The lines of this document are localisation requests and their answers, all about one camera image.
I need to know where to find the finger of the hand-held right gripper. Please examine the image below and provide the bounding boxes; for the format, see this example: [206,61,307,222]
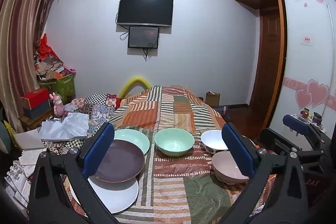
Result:
[283,114,332,151]
[260,128,325,169]

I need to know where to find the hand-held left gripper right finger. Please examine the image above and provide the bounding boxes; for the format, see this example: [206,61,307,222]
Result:
[222,122,308,224]

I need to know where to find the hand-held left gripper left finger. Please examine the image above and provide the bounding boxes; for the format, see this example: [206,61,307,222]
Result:
[28,122,115,224]

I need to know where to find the pink bowl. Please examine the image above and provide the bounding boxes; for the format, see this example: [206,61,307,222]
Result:
[211,151,251,185]

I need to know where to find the dark brown plate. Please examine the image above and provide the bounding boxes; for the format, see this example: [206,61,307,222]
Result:
[92,139,145,183]

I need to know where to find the white bowl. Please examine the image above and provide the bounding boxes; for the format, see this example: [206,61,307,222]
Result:
[201,130,229,155]

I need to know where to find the mint green plate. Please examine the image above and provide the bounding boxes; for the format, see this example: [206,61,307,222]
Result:
[113,129,151,155]

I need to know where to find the white plate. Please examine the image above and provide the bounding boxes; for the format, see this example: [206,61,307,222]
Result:
[70,174,139,215]

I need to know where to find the mint green bowl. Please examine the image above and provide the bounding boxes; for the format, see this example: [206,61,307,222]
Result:
[154,128,195,157]

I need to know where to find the pink heart stickers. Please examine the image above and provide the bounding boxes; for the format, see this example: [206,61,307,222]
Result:
[295,79,330,109]

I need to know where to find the white cloth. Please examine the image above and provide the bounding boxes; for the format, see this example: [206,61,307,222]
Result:
[39,112,90,140]

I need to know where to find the checkered patchwork quilt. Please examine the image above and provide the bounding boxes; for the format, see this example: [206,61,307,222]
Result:
[46,93,121,156]

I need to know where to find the white sliding wardrobe door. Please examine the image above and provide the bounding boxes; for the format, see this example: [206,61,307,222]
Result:
[268,0,336,140]

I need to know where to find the brown cardboard box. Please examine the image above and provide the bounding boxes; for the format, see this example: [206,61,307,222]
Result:
[205,91,220,107]

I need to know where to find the pink bunny toy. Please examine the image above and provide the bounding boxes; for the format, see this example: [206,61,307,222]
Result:
[50,92,67,117]

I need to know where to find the brown wooden door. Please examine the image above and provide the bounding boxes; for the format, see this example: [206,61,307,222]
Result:
[249,7,286,135]

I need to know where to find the patchwork striped bedspread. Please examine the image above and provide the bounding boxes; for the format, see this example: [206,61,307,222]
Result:
[60,85,276,224]

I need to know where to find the dark grey box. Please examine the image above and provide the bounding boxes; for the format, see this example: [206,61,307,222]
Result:
[23,105,52,119]

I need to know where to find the green storage basket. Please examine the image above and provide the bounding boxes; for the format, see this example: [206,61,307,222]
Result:
[38,73,76,98]

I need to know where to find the wooden side table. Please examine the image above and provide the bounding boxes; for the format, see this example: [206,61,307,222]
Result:
[20,109,54,132]

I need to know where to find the pile of printed papers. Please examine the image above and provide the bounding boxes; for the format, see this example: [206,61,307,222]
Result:
[5,148,49,210]

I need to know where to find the yellow foam tube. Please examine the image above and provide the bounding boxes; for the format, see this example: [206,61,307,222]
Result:
[118,76,151,98]

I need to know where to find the red box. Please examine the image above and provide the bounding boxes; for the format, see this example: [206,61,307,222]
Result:
[21,88,51,110]

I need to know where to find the pile of paper packaging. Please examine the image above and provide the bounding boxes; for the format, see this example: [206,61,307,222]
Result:
[34,55,66,80]

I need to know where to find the red plastic bag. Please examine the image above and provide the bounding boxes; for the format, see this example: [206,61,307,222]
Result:
[37,34,57,57]

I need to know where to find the striped brown curtain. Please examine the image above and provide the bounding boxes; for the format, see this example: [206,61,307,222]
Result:
[0,0,63,135]

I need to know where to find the black monitor cable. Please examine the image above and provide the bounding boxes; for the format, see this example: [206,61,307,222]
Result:
[142,48,153,62]

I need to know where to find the small black wall monitor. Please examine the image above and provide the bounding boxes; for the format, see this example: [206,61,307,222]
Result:
[128,26,160,49]

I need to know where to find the black wall television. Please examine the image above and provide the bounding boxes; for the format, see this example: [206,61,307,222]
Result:
[117,0,174,28]

